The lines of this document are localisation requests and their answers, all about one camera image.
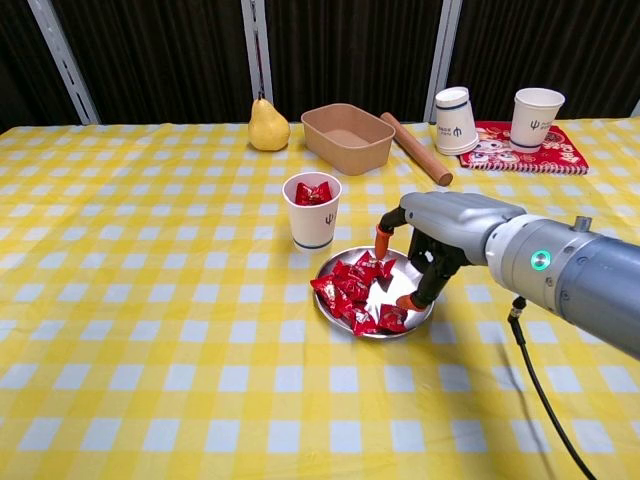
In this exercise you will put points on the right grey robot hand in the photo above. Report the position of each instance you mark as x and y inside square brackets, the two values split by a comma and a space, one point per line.
[450, 215]

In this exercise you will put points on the red candy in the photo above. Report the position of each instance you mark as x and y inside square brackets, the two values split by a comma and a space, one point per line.
[363, 322]
[372, 266]
[322, 192]
[346, 302]
[392, 317]
[304, 193]
[325, 289]
[350, 277]

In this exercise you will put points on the inverted white paper cup stack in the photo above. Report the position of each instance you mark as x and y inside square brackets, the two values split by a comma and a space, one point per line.
[455, 130]

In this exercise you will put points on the white paper cup blue logo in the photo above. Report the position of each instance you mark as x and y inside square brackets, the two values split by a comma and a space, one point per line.
[312, 230]
[535, 125]

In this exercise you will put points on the wooden rolling pin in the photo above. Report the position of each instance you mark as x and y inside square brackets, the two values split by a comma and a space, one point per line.
[415, 150]

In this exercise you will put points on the round metal plate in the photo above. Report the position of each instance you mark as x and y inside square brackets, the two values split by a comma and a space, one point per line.
[400, 281]

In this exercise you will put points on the brown paper food tray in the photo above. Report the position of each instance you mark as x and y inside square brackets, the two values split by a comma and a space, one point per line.
[360, 159]

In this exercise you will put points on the red spiral notebook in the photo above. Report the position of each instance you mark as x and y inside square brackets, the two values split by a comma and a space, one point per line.
[565, 156]

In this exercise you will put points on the yellow pear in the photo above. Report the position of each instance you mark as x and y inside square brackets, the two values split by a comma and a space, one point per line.
[269, 132]

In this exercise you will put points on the yellow white checkered tablecloth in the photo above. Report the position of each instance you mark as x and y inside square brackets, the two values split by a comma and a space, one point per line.
[150, 300]

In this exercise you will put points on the black pleated curtain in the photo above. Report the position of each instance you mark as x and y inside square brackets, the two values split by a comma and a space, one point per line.
[165, 60]

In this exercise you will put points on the white metal frame post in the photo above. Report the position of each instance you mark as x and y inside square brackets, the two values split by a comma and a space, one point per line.
[444, 50]
[256, 50]
[636, 109]
[66, 65]

